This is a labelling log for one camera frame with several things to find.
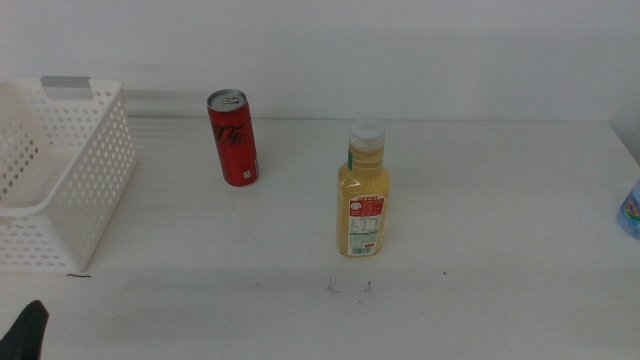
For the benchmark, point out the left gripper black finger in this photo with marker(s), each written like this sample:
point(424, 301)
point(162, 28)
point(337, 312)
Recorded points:
point(22, 335)

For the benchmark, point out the red cola can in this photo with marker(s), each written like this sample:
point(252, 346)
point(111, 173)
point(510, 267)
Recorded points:
point(235, 150)

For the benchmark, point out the yellow juice bottle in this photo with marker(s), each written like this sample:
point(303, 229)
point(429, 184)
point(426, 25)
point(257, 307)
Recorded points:
point(362, 200)

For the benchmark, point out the small water bottle blue cap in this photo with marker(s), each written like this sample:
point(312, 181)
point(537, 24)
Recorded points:
point(631, 212)

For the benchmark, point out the small black thread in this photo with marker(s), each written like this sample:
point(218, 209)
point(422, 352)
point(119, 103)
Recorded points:
point(79, 275)

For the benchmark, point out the white perforated plastic basket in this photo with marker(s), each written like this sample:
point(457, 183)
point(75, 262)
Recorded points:
point(25, 210)

